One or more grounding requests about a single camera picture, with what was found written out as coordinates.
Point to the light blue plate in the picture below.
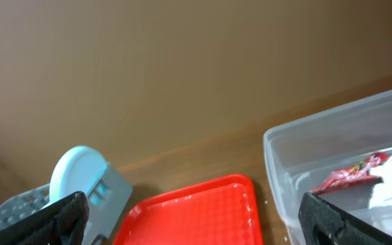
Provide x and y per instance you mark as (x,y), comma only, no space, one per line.
(77,170)

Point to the red strawberry wrapper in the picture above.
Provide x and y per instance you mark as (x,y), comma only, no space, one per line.
(354,175)

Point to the red plastic tray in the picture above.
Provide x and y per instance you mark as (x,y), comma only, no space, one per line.
(219,211)

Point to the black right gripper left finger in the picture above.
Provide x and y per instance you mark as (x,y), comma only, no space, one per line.
(61,223)

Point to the clear plastic bin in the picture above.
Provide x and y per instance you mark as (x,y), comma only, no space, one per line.
(300,155)

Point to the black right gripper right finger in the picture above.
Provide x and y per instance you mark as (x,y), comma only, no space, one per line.
(323,223)

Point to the grey dishwasher rack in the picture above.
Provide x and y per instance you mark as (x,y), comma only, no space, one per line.
(106,199)

